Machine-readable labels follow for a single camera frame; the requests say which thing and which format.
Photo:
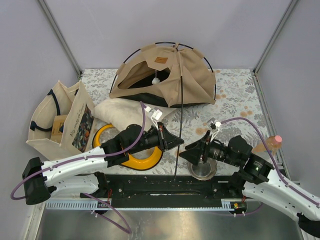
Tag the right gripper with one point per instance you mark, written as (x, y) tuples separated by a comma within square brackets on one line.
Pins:
[(193, 155)]

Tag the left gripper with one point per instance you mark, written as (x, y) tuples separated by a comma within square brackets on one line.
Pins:
[(167, 140)]

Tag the beige pet tent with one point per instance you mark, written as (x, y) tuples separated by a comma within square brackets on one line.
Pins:
[(167, 77)]

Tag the black tent pole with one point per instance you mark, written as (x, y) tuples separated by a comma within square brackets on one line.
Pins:
[(160, 55), (181, 112)]

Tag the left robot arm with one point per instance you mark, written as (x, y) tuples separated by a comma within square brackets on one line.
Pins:
[(41, 178)]

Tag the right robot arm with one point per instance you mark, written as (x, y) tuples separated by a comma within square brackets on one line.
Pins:
[(258, 179)]

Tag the stainless steel bowl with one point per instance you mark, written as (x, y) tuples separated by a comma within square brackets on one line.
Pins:
[(203, 171)]

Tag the yellow double bowl holder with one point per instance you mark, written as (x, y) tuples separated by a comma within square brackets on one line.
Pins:
[(140, 161)]

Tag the white fluffy cushion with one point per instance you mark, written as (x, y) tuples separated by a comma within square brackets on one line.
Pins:
[(121, 113)]

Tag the white pompom toy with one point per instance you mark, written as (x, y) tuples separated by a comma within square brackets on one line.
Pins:
[(155, 81)]

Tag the orange drink bottle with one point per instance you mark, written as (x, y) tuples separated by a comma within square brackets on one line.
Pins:
[(274, 143)]

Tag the cream tote bag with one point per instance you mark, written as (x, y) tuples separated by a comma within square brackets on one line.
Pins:
[(79, 126)]

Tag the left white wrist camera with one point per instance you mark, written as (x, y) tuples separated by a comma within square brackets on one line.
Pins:
[(154, 114)]

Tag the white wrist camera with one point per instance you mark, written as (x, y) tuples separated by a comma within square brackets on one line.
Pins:
[(214, 126), (154, 114)]

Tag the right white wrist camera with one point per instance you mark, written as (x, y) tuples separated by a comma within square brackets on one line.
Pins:
[(214, 126)]

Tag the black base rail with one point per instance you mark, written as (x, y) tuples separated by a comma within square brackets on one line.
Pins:
[(163, 191)]

